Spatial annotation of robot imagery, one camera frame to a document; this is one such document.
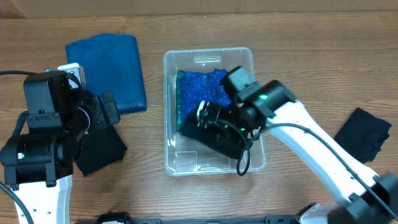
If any left black cable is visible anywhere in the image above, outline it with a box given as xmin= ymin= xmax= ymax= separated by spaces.
xmin=0 ymin=70 xmax=35 ymax=224

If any black cloth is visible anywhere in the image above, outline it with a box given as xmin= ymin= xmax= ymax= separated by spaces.
xmin=75 ymin=126 xmax=127 ymax=177
xmin=334 ymin=108 xmax=392 ymax=164

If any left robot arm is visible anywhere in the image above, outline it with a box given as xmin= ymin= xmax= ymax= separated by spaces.
xmin=1 ymin=70 xmax=120 ymax=223

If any clear plastic container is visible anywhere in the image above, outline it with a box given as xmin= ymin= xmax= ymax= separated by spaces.
xmin=163 ymin=47 xmax=266 ymax=176

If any teal blue towel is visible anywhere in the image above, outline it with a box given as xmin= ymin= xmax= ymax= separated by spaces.
xmin=65 ymin=34 xmax=147 ymax=114

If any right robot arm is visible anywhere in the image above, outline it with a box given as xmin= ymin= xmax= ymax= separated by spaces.
xmin=195 ymin=66 xmax=397 ymax=223

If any right black cable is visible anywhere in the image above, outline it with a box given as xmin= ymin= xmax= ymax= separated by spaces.
xmin=214 ymin=118 xmax=398 ymax=218

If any black cable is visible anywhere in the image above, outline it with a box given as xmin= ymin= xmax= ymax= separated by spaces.
xmin=0 ymin=70 xmax=35 ymax=224
xmin=214 ymin=118 xmax=398 ymax=218

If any sparkly blue fabric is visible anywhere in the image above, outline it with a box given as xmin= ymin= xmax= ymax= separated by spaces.
xmin=175 ymin=69 xmax=231 ymax=131

